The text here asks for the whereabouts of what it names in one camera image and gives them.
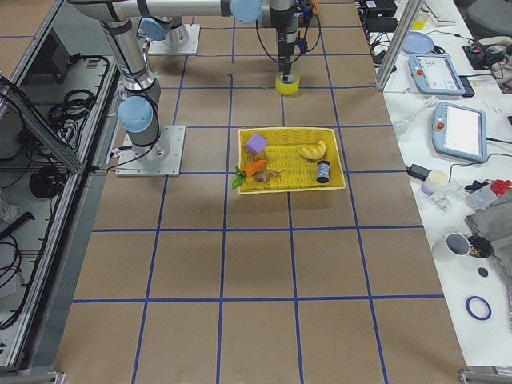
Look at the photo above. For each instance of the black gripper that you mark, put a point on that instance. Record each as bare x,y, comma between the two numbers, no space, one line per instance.
285,45

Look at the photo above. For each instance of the yellow tape roll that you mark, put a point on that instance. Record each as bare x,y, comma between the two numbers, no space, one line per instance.
287,87

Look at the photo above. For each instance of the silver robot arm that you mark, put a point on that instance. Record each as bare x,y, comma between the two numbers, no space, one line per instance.
138,114
172,37

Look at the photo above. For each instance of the purple foam cube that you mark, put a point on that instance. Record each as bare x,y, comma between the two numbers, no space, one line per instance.
256,144

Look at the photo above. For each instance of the toy croissant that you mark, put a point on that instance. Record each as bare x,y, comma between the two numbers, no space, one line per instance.
313,152

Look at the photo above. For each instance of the yellow woven basket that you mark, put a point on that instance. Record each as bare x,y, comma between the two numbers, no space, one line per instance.
281,153

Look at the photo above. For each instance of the small dark bottle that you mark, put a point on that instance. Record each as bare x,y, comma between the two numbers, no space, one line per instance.
323,171

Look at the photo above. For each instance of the brown toy animal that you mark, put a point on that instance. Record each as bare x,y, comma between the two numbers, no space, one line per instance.
265,176

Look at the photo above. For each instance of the toy carrot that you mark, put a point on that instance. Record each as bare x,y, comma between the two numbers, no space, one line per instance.
242,174

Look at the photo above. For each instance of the blue plate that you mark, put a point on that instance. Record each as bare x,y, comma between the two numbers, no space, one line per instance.
418,43

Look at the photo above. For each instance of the upper teach pendant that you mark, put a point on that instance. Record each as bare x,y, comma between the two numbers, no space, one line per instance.
435,74

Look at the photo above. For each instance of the teach pendant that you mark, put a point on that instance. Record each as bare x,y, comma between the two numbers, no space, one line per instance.
459,132
435,74

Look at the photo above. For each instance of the black power brick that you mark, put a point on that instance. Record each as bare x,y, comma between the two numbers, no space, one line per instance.
418,172

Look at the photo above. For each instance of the lower teach pendant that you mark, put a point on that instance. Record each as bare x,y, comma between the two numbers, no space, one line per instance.
459,132

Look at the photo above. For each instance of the white cup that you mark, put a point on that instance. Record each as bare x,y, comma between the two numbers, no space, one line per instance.
435,180

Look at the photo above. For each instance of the white mug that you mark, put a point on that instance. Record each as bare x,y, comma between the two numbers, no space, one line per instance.
451,247

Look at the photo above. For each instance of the grey cloth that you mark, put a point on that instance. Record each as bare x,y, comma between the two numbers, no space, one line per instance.
494,225

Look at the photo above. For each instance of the aluminium frame post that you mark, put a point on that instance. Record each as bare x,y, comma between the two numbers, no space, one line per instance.
409,14

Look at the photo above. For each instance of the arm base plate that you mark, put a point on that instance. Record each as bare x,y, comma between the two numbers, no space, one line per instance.
164,159

